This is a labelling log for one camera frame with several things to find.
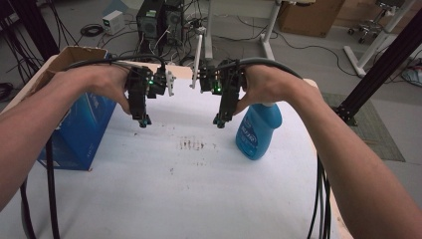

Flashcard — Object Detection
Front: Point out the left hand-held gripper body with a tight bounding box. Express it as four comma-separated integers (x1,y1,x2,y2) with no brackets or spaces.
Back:
124,64,177,121

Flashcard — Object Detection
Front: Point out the person's right hand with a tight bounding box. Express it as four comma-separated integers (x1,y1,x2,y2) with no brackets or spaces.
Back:
233,64,320,117

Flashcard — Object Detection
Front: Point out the white desk leg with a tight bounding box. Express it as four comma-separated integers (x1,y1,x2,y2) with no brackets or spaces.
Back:
203,0,214,60
258,0,284,62
342,0,417,79

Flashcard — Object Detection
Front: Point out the office chair base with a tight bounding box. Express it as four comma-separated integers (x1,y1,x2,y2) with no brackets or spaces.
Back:
346,0,397,45

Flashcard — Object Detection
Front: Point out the black computer tower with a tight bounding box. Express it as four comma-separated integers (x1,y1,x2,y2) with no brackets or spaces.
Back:
135,0,185,47

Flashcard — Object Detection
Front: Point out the colourful cloth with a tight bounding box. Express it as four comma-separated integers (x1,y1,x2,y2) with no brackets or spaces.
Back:
400,64,422,88

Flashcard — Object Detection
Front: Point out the blue cardboard box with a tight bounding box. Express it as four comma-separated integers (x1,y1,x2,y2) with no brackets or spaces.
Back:
31,45,117,172

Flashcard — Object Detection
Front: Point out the person's left hand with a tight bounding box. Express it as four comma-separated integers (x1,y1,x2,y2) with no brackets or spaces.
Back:
54,64,133,116

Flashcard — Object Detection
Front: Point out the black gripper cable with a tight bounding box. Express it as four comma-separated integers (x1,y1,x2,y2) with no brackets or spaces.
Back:
45,54,167,239

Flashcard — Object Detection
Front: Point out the black aluminium frame beam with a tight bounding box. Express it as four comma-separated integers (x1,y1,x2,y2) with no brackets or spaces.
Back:
332,9,422,126
5,0,62,64

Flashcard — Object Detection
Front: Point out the coiled black cable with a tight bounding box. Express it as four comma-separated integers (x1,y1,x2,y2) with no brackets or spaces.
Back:
80,23,105,38

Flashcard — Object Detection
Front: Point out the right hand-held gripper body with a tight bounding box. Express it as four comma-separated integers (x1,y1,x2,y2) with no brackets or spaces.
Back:
190,27,248,121

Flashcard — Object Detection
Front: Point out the white foam sheet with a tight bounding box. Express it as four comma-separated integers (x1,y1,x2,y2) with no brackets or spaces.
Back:
0,77,336,239

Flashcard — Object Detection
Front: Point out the white power supply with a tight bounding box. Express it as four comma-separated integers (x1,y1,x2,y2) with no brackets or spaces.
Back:
102,9,125,36

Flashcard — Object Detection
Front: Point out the black cable bundle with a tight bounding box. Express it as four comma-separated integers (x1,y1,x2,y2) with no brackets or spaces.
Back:
306,154,333,239

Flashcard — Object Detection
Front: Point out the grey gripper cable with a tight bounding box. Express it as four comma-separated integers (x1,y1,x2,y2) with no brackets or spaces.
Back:
238,56,304,81

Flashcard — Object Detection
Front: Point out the brown cardboard box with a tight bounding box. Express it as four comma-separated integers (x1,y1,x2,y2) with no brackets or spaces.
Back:
276,0,346,38

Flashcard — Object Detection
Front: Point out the blue spray bottle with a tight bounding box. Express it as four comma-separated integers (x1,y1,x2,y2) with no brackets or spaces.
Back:
235,102,284,161

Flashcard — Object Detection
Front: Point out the green floor mat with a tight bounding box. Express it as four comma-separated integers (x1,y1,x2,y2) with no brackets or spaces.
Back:
320,92,406,163

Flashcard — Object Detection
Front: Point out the thin black cable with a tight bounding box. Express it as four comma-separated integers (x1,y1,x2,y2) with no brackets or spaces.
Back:
19,177,38,239

